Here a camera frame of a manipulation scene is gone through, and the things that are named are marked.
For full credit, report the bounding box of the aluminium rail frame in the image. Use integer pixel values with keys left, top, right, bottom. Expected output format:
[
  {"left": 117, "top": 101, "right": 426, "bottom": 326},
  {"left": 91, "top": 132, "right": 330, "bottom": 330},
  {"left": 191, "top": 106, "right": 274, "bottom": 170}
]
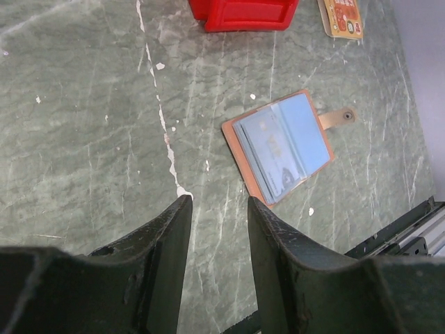
[{"left": 215, "top": 196, "right": 445, "bottom": 334}]

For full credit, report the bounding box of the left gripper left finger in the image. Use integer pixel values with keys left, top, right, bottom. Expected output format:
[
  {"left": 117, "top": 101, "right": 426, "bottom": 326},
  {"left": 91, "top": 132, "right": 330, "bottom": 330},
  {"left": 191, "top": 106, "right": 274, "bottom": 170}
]
[{"left": 1, "top": 195, "right": 193, "bottom": 333}]

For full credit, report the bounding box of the orange patterned card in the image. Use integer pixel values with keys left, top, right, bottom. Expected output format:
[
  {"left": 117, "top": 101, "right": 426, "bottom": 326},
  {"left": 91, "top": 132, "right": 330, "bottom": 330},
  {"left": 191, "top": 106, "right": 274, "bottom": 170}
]
[{"left": 317, "top": 0, "right": 364, "bottom": 40}]

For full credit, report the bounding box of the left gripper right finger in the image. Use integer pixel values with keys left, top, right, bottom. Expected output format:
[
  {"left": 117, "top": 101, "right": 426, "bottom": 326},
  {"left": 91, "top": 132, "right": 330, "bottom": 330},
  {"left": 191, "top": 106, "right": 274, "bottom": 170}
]
[{"left": 247, "top": 196, "right": 445, "bottom": 334}]

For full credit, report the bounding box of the red bin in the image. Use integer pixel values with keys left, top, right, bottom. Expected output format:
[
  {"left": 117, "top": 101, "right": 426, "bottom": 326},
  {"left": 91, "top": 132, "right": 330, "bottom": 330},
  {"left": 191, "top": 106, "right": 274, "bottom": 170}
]
[{"left": 188, "top": 0, "right": 299, "bottom": 33}]

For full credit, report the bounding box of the white striped card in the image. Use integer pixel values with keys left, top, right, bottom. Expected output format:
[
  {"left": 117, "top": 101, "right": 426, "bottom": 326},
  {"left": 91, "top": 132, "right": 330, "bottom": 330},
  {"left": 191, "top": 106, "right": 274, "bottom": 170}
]
[{"left": 241, "top": 111, "right": 300, "bottom": 204}]

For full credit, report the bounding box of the tan leather card holder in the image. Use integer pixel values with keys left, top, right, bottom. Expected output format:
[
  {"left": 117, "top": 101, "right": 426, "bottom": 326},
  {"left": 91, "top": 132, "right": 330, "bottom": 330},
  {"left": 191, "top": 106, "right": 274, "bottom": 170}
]
[{"left": 222, "top": 90, "right": 357, "bottom": 207}]

